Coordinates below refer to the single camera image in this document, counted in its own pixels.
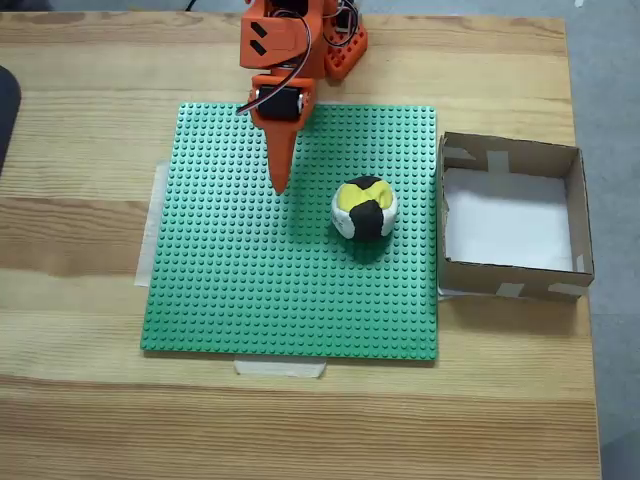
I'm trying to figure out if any white yellow black soft ball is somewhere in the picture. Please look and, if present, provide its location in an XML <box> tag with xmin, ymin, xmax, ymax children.
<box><xmin>330</xmin><ymin>174</ymin><xmax>400</xmax><ymax>243</ymax></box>

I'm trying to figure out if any translucent tape strip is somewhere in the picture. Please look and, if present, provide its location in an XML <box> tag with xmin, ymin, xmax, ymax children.
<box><xmin>134</xmin><ymin>159</ymin><xmax>169</xmax><ymax>289</ymax></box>
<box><xmin>233</xmin><ymin>358</ymin><xmax>328</xmax><ymax>380</ymax></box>

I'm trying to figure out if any black rounded object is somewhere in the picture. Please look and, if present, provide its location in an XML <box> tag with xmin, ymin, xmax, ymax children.
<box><xmin>0</xmin><ymin>64</ymin><xmax>24</xmax><ymax>177</ymax></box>

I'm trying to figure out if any green studded baseplate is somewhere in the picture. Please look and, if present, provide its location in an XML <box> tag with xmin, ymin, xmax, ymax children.
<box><xmin>139</xmin><ymin>102</ymin><xmax>440</xmax><ymax>362</ymax></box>

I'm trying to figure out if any black red white gripper cable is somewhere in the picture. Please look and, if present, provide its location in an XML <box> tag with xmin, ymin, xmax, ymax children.
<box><xmin>236</xmin><ymin>12</ymin><xmax>314</xmax><ymax>117</ymax></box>

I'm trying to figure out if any white paper sheet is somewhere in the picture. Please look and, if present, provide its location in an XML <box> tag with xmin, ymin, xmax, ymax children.
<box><xmin>442</xmin><ymin>167</ymin><xmax>575</xmax><ymax>274</ymax></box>

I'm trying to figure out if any brown cardboard box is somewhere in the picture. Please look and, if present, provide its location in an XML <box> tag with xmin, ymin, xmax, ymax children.
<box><xmin>437</xmin><ymin>130</ymin><xmax>596</xmax><ymax>304</ymax></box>

